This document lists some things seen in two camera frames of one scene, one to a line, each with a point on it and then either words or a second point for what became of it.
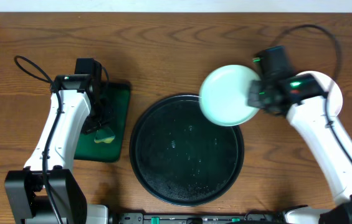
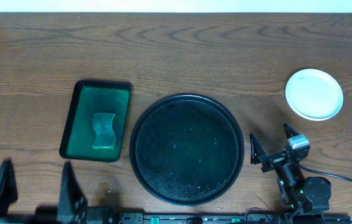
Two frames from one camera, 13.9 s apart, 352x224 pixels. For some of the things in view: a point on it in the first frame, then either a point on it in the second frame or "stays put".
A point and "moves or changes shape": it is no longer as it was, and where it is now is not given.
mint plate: (223, 95) moves or changes shape
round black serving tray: (182, 157) stays put
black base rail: (199, 218) stays put
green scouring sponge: (105, 135) moves or changes shape
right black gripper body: (257, 97) → (274, 162)
